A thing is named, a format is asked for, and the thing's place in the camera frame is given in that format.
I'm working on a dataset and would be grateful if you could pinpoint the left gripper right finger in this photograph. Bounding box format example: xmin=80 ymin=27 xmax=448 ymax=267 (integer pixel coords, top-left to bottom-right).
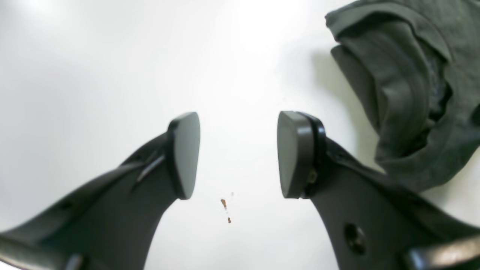
xmin=277 ymin=111 xmax=480 ymax=270

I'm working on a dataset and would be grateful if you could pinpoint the dark grey T-shirt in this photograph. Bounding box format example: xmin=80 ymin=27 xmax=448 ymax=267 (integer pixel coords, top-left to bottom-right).
xmin=325 ymin=0 xmax=480 ymax=192

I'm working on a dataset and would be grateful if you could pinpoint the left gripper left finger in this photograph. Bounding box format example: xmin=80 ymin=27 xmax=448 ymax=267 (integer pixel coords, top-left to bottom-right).
xmin=0 ymin=112 xmax=201 ymax=270

